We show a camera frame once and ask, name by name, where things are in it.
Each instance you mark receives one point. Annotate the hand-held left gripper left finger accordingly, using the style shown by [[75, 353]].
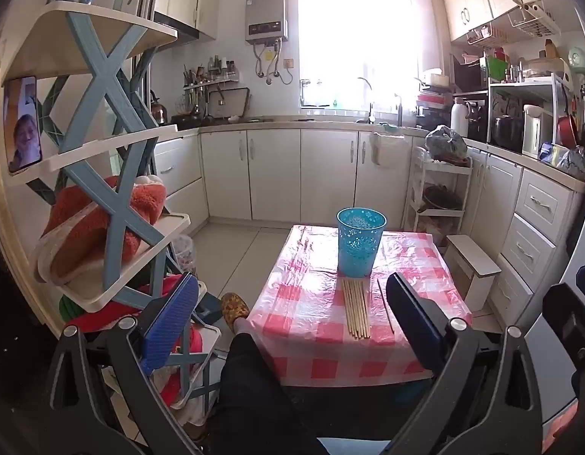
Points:
[[171, 322]]

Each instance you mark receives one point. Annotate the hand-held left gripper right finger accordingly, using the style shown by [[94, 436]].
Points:
[[415, 317]]

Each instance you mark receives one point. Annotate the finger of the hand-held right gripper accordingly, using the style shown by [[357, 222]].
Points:
[[581, 341]]

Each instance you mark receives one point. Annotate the row of wooden chopsticks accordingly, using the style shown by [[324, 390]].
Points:
[[356, 308]]

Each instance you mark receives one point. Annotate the blue perforated plastic cup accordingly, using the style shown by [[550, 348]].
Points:
[[361, 246]]

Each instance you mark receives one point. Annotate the dark thin chopstick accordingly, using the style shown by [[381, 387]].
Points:
[[385, 305]]

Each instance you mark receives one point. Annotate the yellow patterned slipper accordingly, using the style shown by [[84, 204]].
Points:
[[233, 310]]

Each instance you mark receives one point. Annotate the white step stool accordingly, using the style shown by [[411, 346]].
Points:
[[472, 260]]

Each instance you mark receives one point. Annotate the pink checked tablecloth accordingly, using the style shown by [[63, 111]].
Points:
[[311, 313]]

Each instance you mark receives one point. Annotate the person's dark trouser leg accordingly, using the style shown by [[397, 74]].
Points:
[[254, 388]]

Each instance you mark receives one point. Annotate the white drawer cabinet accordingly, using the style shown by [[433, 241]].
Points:
[[534, 227]]

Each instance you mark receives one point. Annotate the orange fluffy slipper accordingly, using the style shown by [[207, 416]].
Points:
[[141, 199]]

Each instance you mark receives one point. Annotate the white tiered trolley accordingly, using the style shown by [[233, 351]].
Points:
[[465, 189]]

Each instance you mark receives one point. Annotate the knotted plastic bag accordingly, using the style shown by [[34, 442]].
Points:
[[444, 142]]

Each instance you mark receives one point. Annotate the foil snack bags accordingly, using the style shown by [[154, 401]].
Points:
[[569, 161]]

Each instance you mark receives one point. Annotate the white base cabinet run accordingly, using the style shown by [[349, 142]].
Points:
[[273, 170]]

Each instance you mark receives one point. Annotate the white thermos bottle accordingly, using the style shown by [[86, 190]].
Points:
[[459, 118]]

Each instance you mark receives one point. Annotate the black pot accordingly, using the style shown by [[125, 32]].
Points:
[[501, 131]]

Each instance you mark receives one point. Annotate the angular sink faucet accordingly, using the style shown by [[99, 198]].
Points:
[[399, 111]]

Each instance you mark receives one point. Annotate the red pan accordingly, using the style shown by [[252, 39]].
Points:
[[568, 132]]

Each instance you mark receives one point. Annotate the steel kettle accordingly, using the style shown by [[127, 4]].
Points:
[[158, 111]]

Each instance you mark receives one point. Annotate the curved sink faucet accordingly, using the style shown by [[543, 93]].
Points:
[[370, 104]]

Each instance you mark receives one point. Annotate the stack of food containers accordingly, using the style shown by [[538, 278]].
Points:
[[432, 97]]

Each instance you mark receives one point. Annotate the blue and white shoe rack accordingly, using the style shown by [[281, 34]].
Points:
[[108, 85]]

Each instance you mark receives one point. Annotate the smartphone with lit screen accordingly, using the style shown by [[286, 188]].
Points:
[[22, 123]]

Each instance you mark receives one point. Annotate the white counter shelf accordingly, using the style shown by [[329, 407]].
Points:
[[524, 83]]

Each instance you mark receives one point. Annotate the kitchen window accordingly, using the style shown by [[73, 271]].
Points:
[[354, 42]]

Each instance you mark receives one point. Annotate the black range hood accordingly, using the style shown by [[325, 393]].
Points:
[[179, 26]]

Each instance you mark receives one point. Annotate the silver gas water heater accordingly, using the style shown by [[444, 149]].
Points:
[[266, 12]]

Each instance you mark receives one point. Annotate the wall utensil rack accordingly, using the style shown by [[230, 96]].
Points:
[[209, 78]]

